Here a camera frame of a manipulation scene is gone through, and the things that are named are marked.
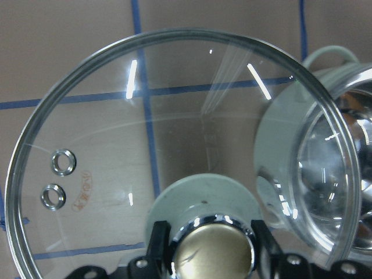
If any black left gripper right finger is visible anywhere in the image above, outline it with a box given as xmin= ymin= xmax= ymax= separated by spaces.
xmin=251 ymin=220 xmax=281 ymax=262

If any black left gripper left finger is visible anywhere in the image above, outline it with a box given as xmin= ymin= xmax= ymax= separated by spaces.
xmin=146 ymin=221 xmax=171 ymax=263

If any glass pot lid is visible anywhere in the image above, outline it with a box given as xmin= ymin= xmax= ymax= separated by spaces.
xmin=5 ymin=29 xmax=359 ymax=278

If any pale green cooking pot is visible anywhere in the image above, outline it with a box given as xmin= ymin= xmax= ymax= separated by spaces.
xmin=254 ymin=45 xmax=371 ymax=266

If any brown paper table cover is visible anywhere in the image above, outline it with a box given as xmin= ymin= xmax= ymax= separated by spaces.
xmin=1 ymin=1 xmax=371 ymax=278

